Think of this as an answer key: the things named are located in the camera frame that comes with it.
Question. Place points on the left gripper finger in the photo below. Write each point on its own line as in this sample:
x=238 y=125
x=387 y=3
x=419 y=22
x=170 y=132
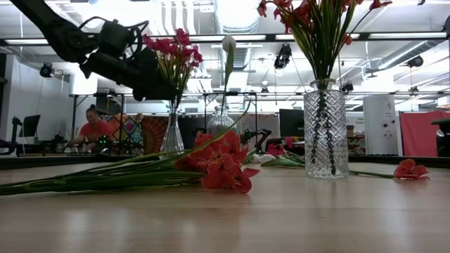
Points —
x=149 y=77

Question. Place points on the pink artificial flower bunch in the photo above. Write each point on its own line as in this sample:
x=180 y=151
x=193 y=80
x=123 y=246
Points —
x=277 y=150
x=160 y=45
x=190 y=52

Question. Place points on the slim conical glass vase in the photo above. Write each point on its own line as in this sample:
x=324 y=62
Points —
x=172 y=137

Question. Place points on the diamond cut glass vase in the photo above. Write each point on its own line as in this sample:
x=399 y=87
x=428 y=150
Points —
x=327 y=147

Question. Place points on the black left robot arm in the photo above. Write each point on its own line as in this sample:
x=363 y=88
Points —
x=52 y=28

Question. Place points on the black background robot arm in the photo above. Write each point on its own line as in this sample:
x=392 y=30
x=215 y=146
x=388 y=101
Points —
x=258 y=133
x=56 y=144

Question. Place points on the round ribbed glass vase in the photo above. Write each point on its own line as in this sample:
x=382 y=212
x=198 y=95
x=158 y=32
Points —
x=219 y=124

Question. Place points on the colourful patterned fabric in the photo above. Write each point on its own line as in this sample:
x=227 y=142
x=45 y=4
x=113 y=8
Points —
x=154 y=133

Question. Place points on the person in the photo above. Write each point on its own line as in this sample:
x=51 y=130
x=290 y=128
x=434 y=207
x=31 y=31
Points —
x=93 y=130

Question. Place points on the small black monitor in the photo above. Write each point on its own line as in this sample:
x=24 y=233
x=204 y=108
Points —
x=31 y=125

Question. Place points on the black overhead crossbar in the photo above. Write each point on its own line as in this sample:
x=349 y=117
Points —
x=364 y=35

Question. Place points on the white pillar with controls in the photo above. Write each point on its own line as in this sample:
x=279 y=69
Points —
x=381 y=119

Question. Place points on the red partition panel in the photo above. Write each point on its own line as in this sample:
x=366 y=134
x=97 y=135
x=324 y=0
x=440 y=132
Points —
x=418 y=126

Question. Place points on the black background equipment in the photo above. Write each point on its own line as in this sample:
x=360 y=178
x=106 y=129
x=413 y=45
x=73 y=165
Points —
x=443 y=135

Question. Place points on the black hanging camera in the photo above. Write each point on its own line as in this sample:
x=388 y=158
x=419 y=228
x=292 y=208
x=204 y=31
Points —
x=283 y=56
x=264 y=90
x=46 y=69
x=416 y=61
x=347 y=87

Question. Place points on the black metal table frame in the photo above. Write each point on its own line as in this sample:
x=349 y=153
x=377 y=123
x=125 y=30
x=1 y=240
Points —
x=70 y=162

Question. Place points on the silver ribbed air duct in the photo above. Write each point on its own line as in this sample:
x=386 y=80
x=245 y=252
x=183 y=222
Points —
x=242 y=21

